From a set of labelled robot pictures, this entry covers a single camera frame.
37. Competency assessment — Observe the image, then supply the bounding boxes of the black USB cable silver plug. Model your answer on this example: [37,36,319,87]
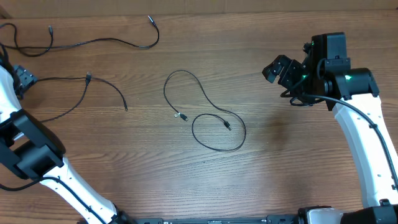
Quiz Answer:
[1,16,160,57]

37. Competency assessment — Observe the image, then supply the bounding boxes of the black multi-head charging cable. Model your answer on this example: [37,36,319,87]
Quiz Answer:
[34,72,129,123]

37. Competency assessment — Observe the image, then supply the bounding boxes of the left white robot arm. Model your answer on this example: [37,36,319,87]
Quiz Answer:
[1,49,135,223]

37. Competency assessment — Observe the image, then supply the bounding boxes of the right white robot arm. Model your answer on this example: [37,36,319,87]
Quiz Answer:
[262,32,397,224]

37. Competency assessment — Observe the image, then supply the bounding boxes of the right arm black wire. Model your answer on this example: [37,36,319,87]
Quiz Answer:
[279,46,398,181]

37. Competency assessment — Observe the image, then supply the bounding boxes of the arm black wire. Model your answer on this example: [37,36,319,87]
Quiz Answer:
[0,43,108,224]
[279,46,398,181]

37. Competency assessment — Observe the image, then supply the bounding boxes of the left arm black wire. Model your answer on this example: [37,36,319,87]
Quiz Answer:
[0,43,108,224]

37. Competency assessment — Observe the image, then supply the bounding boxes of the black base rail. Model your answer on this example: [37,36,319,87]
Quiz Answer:
[77,205,354,224]

